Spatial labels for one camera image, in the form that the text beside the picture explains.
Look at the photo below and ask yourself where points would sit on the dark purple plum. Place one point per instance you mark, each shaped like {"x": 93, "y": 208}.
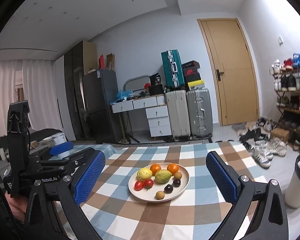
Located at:
{"x": 168, "y": 188}
{"x": 176, "y": 182}

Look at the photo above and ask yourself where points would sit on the red tomato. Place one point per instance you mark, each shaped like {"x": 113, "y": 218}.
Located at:
{"x": 139, "y": 185}
{"x": 148, "y": 184}

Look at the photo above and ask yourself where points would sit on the green yellow citrus fruit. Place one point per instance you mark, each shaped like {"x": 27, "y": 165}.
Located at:
{"x": 162, "y": 176}

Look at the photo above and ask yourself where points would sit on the white drawer desk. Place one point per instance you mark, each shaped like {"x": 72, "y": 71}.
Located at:
{"x": 147, "y": 113}

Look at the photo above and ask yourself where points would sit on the white kettle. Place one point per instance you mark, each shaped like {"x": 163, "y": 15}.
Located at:
{"x": 58, "y": 138}

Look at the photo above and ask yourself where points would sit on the small orange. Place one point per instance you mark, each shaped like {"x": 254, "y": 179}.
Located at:
{"x": 173, "y": 168}

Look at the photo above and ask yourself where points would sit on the yellow lemon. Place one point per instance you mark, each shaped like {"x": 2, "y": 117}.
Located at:
{"x": 144, "y": 173}

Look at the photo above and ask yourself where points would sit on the beige suitcase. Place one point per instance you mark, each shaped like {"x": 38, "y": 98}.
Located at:
{"x": 178, "y": 113}

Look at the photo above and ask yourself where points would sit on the large orange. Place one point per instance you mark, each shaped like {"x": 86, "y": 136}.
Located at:
{"x": 155, "y": 168}

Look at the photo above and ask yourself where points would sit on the stacked shoe boxes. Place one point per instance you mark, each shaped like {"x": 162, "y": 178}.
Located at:
{"x": 192, "y": 76}

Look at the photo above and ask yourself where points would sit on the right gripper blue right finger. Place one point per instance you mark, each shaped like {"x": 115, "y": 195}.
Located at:
{"x": 225, "y": 177}

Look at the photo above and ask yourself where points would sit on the wooden door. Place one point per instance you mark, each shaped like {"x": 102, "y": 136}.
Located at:
{"x": 232, "y": 69}

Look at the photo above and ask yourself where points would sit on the wooden shoe rack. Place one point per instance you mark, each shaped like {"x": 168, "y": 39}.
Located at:
{"x": 286, "y": 76}

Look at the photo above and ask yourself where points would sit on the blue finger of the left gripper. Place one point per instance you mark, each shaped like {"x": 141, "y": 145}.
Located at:
{"x": 80, "y": 162}
{"x": 62, "y": 148}

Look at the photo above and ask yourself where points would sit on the small brown longan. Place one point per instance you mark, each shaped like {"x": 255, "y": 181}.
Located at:
{"x": 178, "y": 175}

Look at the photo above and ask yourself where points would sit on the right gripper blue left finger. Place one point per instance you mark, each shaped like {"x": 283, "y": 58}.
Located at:
{"x": 86, "y": 176}

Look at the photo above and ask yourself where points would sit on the tall black cabinet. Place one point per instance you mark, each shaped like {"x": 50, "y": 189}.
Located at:
{"x": 78, "y": 62}

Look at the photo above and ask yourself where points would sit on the teal suitcase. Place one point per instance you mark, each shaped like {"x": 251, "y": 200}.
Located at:
{"x": 173, "y": 69}

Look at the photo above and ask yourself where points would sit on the person's left hand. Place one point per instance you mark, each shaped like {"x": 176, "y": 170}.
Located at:
{"x": 18, "y": 206}

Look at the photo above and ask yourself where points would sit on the silver suitcase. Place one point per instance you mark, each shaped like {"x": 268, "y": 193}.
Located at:
{"x": 200, "y": 113}

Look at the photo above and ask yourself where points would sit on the beige round plate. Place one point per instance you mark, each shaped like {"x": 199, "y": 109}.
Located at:
{"x": 145, "y": 195}

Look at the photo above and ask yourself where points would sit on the black refrigerator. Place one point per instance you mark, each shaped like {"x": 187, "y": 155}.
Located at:
{"x": 100, "y": 90}

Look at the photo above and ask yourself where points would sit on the white curtain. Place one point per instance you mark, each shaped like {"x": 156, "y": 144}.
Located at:
{"x": 37, "y": 80}

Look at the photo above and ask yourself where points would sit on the checked tablecloth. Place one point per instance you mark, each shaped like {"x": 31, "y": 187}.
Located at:
{"x": 116, "y": 214}

